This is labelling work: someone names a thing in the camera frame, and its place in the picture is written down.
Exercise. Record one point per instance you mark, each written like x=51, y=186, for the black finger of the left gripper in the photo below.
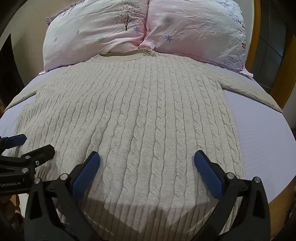
x=29, y=160

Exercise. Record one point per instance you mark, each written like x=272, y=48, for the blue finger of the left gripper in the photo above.
x=11, y=142

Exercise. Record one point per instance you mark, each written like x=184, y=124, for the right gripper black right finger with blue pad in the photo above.
x=252, y=222

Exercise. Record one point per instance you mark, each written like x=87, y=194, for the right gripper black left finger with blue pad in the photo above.
x=52, y=212

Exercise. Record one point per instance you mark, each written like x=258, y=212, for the pink floral pillow left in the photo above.
x=87, y=28

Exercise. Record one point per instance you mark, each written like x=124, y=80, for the pink floral pillow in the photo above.
x=87, y=28
x=207, y=31

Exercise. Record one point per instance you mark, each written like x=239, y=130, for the pink floral pillow right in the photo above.
x=207, y=31

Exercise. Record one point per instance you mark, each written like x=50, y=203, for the wooden bed frame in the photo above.
x=271, y=54

